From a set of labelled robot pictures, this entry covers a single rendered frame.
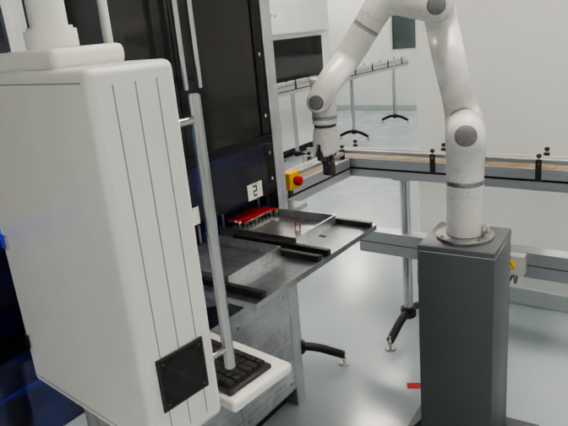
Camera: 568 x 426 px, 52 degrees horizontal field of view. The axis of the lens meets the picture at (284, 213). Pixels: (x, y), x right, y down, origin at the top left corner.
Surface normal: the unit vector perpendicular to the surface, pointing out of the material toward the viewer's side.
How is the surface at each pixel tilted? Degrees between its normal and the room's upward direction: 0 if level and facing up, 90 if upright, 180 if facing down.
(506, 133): 90
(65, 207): 90
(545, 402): 0
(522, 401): 0
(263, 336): 90
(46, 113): 90
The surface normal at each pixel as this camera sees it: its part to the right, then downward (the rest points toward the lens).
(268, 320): 0.80, 0.11
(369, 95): -0.58, 0.29
